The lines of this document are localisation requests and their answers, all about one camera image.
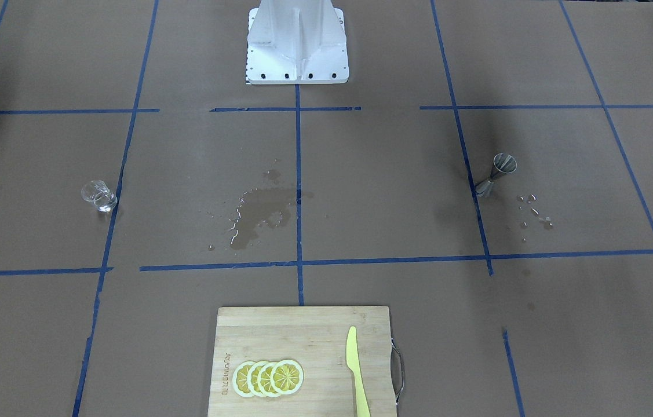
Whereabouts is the steel jigger shaker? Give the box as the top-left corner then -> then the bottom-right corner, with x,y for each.
475,152 -> 517,197

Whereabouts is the clear glass measuring cup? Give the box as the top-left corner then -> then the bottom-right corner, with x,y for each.
81,180 -> 118,212

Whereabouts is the bamboo cutting board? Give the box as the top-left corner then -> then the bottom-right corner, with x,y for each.
207,306 -> 397,416

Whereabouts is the lemon slice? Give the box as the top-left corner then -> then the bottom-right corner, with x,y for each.
271,359 -> 304,395
233,361 -> 256,398
256,362 -> 280,398
246,361 -> 269,397

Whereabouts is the yellow plastic knife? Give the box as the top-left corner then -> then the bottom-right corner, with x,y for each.
345,325 -> 371,416

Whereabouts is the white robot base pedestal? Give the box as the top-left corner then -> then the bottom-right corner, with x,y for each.
245,1 -> 350,85

